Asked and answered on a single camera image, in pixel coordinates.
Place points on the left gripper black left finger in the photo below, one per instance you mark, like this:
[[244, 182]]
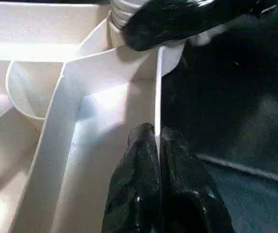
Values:
[[134, 189]]

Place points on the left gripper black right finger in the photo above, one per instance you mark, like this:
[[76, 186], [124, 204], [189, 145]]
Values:
[[192, 194]]

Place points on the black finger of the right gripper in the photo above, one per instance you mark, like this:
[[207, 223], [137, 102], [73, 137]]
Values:
[[187, 19]]

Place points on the white plastic table leg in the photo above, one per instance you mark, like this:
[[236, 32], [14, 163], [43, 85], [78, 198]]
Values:
[[122, 12]]

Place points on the white plastic table top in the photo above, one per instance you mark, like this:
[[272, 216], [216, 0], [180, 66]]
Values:
[[80, 97]]

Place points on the black plastic mat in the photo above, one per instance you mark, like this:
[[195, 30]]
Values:
[[240, 121]]

